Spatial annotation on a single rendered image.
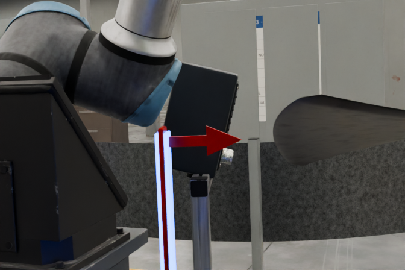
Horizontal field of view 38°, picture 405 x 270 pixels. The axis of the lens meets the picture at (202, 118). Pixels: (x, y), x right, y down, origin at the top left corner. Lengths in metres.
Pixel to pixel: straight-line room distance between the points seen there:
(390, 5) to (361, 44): 1.77
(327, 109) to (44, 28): 0.57
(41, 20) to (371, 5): 5.89
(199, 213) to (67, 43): 0.36
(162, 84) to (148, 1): 0.12
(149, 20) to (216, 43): 6.17
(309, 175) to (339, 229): 0.25
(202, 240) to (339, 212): 1.47
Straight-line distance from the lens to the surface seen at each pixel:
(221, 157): 1.09
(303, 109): 0.41
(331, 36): 6.69
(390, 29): 4.91
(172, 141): 0.47
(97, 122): 7.31
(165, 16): 0.85
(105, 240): 0.82
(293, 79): 6.76
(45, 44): 0.88
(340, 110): 0.40
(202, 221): 1.02
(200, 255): 1.04
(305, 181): 2.40
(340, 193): 2.45
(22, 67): 0.85
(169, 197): 0.47
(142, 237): 0.91
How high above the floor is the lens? 1.23
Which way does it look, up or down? 4 degrees down
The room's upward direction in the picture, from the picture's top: 2 degrees counter-clockwise
